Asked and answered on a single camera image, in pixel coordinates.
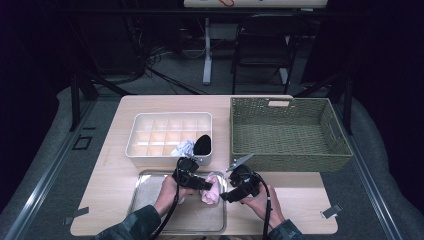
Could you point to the pink sock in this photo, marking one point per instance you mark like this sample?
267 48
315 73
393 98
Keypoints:
211 195

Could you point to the red item on desk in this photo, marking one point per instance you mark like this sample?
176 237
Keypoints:
226 3

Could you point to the grey floor tape strip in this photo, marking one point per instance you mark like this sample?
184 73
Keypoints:
78 212

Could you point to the green woven basket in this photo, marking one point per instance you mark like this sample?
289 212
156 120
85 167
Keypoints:
283 163

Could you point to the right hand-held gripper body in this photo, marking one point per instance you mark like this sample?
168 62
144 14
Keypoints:
246 181

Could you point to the white desk leg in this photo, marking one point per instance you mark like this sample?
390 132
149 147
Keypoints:
284 75
207 50

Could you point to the white sock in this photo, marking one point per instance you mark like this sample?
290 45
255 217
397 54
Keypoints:
183 149

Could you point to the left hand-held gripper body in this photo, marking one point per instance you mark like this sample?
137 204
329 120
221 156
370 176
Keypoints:
185 173

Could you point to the black sock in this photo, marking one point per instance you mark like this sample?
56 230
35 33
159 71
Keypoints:
202 145

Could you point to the white compartment storage box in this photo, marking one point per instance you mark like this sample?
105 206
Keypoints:
150 161

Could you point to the light desk top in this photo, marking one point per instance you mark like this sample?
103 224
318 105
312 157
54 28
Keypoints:
266 3

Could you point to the person's left hand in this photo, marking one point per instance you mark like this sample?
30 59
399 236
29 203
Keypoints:
168 196

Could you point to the aluminium floor rail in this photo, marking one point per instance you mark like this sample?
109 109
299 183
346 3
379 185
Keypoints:
45 180
377 200

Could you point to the person's right hand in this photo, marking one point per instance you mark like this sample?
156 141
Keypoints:
266 206

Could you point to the black metal stand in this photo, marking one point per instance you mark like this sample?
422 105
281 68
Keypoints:
348 100
75 100

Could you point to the clear plastic box lid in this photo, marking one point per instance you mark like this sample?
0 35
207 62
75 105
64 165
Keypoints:
200 220

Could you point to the black folding chair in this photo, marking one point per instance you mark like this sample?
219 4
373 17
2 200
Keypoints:
263 56

